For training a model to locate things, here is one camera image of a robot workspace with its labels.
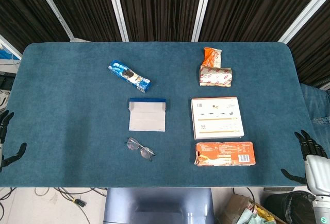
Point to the black and silver right hand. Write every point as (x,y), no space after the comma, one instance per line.
(318,172)

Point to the black and silver left hand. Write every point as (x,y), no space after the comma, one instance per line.
(3,124)

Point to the wire-frame eyeglasses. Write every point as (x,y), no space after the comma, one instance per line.
(132,144)

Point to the blue glasses case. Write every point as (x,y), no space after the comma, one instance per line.
(147,118)

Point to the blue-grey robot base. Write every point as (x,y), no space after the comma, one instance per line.
(154,203)

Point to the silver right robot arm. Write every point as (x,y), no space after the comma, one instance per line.
(322,208)

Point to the brown cardboard waste box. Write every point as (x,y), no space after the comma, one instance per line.
(234,206)

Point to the orange cardboard food box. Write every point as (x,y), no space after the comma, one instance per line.
(224,154)

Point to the white flat product box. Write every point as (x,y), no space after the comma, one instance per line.
(216,118)

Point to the blue cookie package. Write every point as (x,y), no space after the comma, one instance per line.
(129,76)

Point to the black trash bag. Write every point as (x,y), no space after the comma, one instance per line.
(288,206)

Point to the blue velvet table cloth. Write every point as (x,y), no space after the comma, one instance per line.
(64,118)

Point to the blue denim jeans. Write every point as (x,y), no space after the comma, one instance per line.
(317,105)

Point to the red-white snack pack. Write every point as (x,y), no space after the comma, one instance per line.
(215,77)

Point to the orange snack wrapper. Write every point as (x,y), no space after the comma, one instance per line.
(211,56)

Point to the white aluminium frame post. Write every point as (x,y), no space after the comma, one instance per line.
(52,5)
(10,46)
(117,7)
(202,7)
(306,16)

